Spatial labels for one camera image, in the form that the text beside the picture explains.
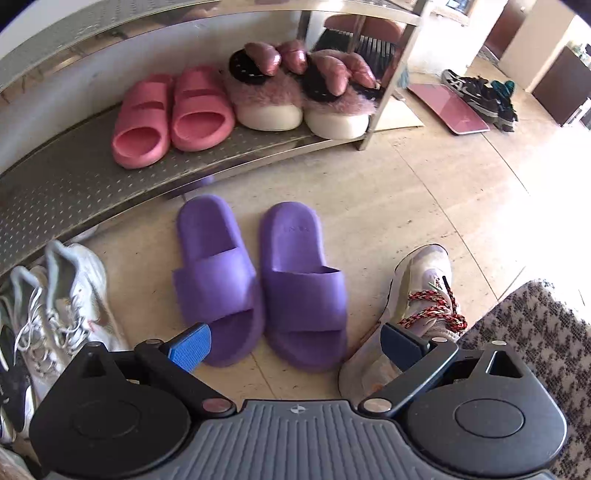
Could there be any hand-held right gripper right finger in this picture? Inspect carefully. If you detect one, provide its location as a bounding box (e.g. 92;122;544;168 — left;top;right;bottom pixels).
358;322;532;416

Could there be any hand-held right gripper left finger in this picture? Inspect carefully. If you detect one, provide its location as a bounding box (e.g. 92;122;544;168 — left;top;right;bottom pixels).
67;323;238;416

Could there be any purple slipper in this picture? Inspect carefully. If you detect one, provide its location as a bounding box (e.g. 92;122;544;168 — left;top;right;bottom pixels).
172;194;266;369
257;200;349;374

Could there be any grey mesh sneaker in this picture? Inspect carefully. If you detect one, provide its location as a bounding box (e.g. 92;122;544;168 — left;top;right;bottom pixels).
0;265;70;416
44;239;130;356

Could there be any black teal-lined sneaker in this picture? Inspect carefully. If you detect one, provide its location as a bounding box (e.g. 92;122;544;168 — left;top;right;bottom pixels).
0;323;35;444

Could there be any metal shoe rack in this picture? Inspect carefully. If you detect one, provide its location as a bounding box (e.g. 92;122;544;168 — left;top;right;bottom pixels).
0;0;432;278

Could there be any white red-laced sneaker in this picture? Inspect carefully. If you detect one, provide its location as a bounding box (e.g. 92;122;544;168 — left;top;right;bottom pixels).
338;244;468;402

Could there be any patterned floor mat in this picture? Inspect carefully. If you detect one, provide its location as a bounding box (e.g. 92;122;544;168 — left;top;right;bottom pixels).
455;279;591;478

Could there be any pink bathroom scale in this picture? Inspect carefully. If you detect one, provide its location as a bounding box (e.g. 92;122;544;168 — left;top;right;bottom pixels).
406;82;491;136

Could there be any fluffy pink slipper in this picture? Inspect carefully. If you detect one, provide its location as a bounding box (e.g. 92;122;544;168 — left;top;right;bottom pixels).
225;41;309;132
302;50;380;140

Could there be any black striped sneaker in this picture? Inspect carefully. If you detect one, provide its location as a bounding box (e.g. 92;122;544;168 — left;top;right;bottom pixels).
441;68;502;118
489;79;519;134

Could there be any black ribbed panel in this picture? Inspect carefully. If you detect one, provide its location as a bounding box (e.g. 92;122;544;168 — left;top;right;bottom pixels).
323;28;402;88

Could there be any brown cabinet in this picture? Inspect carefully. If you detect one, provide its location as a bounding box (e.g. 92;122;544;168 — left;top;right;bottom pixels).
531;46;591;127

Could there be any brown door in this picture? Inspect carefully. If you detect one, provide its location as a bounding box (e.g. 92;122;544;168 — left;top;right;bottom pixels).
482;0;529;61

